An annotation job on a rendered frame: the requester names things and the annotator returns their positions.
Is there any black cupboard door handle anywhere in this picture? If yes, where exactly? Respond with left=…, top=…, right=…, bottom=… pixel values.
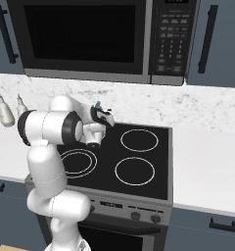
left=0, top=4, right=20, bottom=65
left=197, top=4, right=219, bottom=75

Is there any blue-grey wall cupboard door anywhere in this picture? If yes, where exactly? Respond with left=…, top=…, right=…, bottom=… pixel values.
left=185, top=0, right=235, bottom=89
left=0, top=0, right=26, bottom=75

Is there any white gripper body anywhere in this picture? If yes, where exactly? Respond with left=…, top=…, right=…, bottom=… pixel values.
left=84, top=124, right=108, bottom=149

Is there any blue-grey drawer front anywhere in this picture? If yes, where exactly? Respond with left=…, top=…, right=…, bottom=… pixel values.
left=164, top=207, right=235, bottom=251
left=0, top=177, right=48, bottom=251

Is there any black glass hob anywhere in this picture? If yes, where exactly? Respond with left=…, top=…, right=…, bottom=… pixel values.
left=23, top=122, right=174, bottom=208

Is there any black and steel microwave oven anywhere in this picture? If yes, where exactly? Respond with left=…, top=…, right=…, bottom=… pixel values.
left=6, top=0, right=201, bottom=87

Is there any black oven door handle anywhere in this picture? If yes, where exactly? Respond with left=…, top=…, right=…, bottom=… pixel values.
left=78, top=219, right=163, bottom=236

